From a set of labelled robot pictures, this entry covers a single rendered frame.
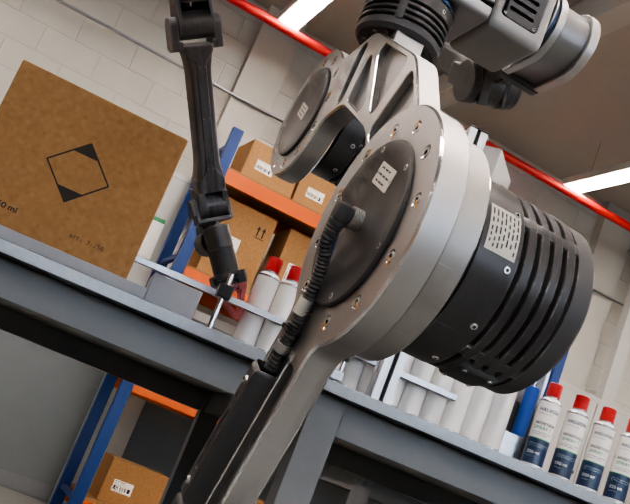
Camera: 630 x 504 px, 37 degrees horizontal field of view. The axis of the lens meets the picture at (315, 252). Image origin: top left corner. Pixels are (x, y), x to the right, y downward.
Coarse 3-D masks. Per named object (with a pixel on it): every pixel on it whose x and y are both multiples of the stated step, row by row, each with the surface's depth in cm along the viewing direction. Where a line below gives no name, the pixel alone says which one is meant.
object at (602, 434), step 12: (612, 408) 221; (600, 420) 221; (612, 420) 220; (600, 432) 219; (612, 432) 219; (588, 444) 220; (600, 444) 218; (588, 456) 218; (600, 456) 217; (588, 468) 217; (600, 468) 216; (576, 480) 218; (588, 480) 216; (600, 480) 217
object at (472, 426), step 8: (480, 392) 212; (488, 392) 212; (472, 400) 212; (480, 400) 211; (488, 400) 212; (472, 408) 211; (480, 408) 211; (488, 408) 212; (472, 416) 211; (480, 416) 211; (464, 424) 211; (472, 424) 210; (480, 424) 210; (464, 432) 210; (472, 432) 210; (480, 432) 211; (472, 440) 209
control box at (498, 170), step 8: (488, 152) 205; (496, 152) 204; (488, 160) 204; (496, 160) 203; (504, 160) 208; (496, 168) 204; (504, 168) 210; (496, 176) 205; (504, 176) 212; (504, 184) 214
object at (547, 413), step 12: (552, 384) 218; (552, 396) 217; (540, 408) 217; (552, 408) 215; (540, 420) 215; (552, 420) 215; (540, 432) 214; (552, 432) 215; (528, 444) 215; (540, 444) 213; (528, 456) 213; (540, 456) 213; (540, 468) 213
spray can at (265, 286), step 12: (276, 264) 204; (264, 276) 203; (276, 276) 204; (252, 288) 203; (264, 288) 202; (276, 288) 204; (252, 300) 202; (264, 300) 202; (240, 324) 200; (252, 324) 200; (240, 336) 199; (252, 336) 200
